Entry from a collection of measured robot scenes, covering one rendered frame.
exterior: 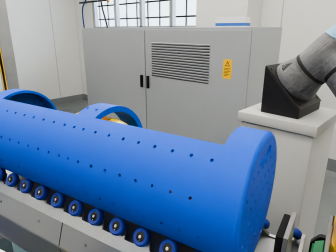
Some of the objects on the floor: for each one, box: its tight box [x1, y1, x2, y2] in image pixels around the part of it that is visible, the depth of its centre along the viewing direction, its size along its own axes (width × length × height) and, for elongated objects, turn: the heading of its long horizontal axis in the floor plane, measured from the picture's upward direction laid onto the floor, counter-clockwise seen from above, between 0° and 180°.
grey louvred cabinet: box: [82, 27, 283, 145], centre depth 307 cm, size 54×215×145 cm, turn 47°
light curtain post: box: [0, 0, 20, 91], centre depth 167 cm, size 6×6×170 cm
